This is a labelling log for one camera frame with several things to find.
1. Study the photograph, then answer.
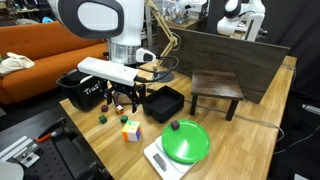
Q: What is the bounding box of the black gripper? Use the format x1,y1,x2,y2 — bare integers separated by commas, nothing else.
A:
106,79,148,114

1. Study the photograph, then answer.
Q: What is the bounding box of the large pastel Rubik's cube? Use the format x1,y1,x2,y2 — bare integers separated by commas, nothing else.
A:
121,119,143,143

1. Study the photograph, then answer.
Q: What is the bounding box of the black open box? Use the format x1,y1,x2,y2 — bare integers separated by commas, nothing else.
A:
142,85,185,124

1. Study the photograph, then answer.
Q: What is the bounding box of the black trash bin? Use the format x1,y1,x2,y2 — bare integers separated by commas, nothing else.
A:
55,69,109,113

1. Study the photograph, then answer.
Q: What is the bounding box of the white bag in bin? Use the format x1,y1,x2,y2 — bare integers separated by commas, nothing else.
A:
79,75,95,84

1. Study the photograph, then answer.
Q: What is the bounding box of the white digital kitchen scale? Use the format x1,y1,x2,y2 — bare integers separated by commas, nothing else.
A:
143,134,198,180

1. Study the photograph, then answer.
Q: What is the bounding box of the green round plate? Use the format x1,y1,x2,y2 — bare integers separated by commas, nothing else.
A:
161,119,212,164

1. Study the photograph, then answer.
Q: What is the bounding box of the black perforated work table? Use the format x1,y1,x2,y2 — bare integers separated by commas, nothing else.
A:
0,109,114,180

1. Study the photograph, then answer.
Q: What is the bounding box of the orange sofa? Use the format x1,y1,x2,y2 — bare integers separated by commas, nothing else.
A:
0,21,109,106

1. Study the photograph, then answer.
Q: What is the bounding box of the dark wooden stool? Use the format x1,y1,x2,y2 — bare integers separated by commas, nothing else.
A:
189,68,245,122

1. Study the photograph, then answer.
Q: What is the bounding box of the clear plastic storage container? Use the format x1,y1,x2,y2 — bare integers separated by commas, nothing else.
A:
162,0,208,24

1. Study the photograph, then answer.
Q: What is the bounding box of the beige cloth bag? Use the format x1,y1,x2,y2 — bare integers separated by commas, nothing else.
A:
0,52,36,76

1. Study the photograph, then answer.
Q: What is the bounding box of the dark wooden divider board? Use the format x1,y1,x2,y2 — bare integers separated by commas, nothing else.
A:
156,26,291,104

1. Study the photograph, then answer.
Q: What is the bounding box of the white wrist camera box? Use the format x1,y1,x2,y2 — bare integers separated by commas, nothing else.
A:
77,56,139,88

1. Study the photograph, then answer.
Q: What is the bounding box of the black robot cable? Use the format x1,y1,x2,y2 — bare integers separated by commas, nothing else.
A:
135,54,181,84

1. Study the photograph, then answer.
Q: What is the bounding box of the red-handled tool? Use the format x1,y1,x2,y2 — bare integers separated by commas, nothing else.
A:
34,117,68,144

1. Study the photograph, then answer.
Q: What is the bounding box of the silver metal bracket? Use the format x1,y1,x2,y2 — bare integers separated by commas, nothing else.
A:
0,135,40,168

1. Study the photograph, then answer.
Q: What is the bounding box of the grey cable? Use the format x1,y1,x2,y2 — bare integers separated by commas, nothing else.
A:
184,99,285,144

